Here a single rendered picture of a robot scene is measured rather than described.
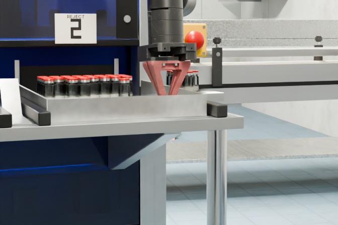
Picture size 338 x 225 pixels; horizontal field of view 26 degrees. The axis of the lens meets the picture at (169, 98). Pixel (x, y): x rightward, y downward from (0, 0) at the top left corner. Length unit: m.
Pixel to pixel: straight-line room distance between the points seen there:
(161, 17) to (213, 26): 3.05
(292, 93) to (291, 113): 6.12
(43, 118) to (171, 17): 0.26
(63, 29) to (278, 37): 2.93
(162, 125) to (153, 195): 0.47
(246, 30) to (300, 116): 3.55
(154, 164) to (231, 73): 0.31
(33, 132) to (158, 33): 0.25
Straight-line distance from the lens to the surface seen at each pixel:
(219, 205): 1.81
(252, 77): 1.76
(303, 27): 4.38
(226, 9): 9.53
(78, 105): 1.12
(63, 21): 1.49
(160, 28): 1.15
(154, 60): 1.14
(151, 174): 1.57
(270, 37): 4.30
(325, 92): 1.86
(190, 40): 1.53
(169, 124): 1.14
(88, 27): 1.50
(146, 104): 1.15
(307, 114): 7.54
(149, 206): 1.58
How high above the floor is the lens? 1.02
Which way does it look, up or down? 6 degrees down
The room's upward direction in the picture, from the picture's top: straight up
